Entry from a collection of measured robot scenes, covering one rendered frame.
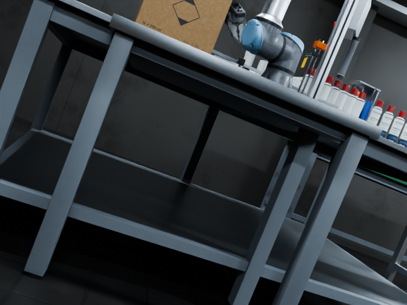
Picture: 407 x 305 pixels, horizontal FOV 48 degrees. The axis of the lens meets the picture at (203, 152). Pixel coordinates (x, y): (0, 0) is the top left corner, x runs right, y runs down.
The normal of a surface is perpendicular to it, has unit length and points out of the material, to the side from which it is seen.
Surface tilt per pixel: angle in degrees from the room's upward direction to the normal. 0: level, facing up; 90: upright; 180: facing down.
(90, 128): 90
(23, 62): 90
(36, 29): 90
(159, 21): 90
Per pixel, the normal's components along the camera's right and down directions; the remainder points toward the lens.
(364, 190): 0.11, 0.11
